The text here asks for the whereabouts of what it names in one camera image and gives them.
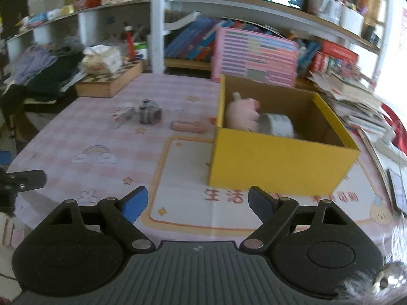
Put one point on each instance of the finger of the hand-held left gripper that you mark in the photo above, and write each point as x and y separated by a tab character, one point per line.
28	179
4	159

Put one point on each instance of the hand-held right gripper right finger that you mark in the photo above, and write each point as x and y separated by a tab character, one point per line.
260	201

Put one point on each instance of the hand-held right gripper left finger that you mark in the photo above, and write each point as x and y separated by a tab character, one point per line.
135	201

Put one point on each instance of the yellow cardboard box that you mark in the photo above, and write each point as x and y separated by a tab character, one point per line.
273	162

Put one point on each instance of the white tape roll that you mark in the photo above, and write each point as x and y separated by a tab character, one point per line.
279	125

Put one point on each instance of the small blue spray bottle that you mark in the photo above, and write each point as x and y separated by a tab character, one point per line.
152	114

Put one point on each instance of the pink plush pig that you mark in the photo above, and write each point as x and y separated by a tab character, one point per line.
240	114

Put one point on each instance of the pink oblong case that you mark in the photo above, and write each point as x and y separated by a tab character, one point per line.
187	127

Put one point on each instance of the pink checked tablecloth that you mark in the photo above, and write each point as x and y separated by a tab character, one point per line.
95	174

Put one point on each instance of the pile of clothes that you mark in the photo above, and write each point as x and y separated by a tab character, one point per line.
44	70

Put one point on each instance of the wooden chess box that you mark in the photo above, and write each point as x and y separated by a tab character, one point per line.
108	82

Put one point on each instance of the white paper sheets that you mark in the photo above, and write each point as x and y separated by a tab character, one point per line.
378	155

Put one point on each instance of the stack of papers and books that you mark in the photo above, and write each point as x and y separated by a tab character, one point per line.
349	101

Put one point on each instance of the floral tissue box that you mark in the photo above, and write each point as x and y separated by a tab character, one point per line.
101	60

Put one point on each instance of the black smartphone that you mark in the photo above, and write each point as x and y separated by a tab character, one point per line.
399	190

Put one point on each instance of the pink toy laptop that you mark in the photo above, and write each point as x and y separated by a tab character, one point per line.
251	54

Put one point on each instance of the green white jar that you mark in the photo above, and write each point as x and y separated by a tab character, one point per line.
141	50

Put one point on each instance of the red book box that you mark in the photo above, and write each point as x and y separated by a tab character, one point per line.
322	63

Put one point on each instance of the red marker bottle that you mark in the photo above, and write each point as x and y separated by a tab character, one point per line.
129	43

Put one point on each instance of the colourful small figurines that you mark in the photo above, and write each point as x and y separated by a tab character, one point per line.
349	68

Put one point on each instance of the white shelf unit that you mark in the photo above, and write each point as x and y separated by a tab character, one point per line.
157	38

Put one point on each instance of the thick red book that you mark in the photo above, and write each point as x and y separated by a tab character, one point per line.
340	52

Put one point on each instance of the row of blue books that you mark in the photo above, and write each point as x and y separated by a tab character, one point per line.
190	41

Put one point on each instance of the small black box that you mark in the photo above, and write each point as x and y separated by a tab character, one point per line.
371	35

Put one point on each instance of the white pen holder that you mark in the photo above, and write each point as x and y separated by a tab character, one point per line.
351	20

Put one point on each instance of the clear pen holder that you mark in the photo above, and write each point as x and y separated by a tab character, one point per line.
327	4

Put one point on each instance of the wall poster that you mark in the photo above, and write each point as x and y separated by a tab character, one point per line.
403	31

